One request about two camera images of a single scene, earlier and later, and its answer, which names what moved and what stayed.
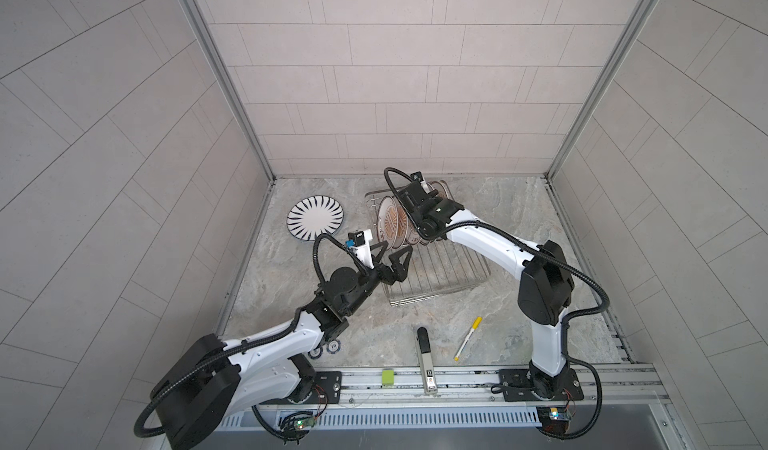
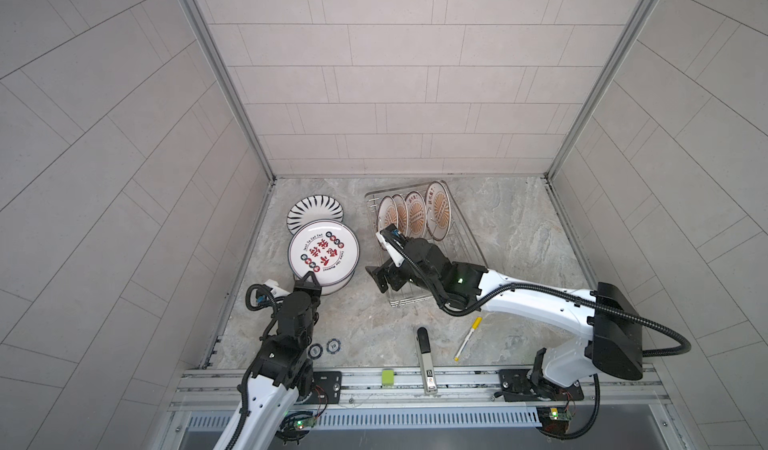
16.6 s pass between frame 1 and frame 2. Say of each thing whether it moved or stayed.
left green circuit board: stayed
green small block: stayed
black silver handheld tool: stayed
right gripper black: moved
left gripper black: moved
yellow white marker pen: stayed
